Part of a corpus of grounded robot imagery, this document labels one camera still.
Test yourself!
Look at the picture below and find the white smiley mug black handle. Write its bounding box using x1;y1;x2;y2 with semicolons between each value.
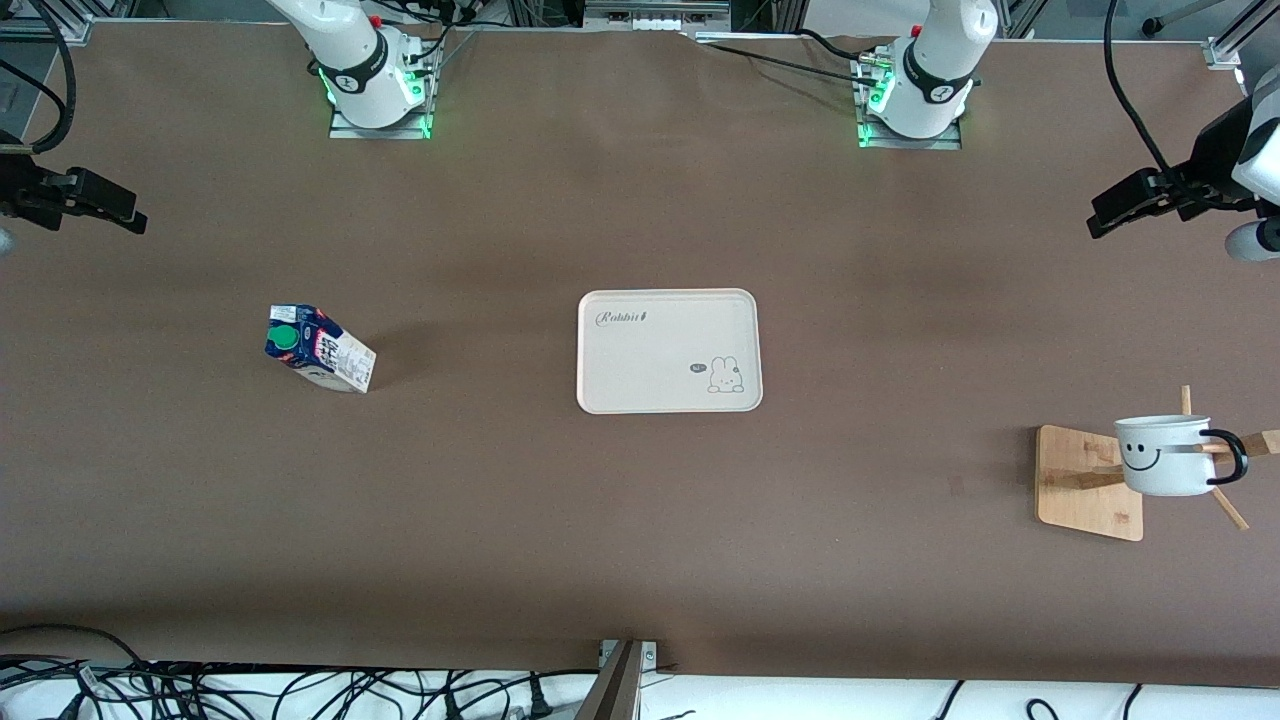
1113;414;1250;498

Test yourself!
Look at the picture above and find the blue white milk carton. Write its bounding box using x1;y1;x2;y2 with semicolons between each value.
264;304;378;394

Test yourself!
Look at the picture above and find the cream rabbit print tray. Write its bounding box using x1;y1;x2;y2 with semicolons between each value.
576;288;764;415

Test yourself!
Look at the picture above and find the wooden mug stand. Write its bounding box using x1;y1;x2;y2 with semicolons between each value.
1035;385;1280;543

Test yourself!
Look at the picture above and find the grey metal box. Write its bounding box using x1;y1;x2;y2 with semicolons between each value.
583;0;733;33

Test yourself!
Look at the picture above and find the aluminium profile bar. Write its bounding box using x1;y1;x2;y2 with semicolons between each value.
575;640;646;720

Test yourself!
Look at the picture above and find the aluminium frame profile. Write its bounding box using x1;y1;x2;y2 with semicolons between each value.
1205;0;1280;71
0;0;93;46

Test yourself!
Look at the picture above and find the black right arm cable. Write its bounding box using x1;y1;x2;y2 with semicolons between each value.
0;0;78;156

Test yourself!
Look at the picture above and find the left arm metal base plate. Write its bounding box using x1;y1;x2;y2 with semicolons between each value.
856;55;964;152

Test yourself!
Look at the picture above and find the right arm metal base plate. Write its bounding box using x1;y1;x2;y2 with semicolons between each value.
328;98;434;141

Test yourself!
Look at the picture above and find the small metal corner bracket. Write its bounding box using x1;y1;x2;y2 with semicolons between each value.
598;640;659;673

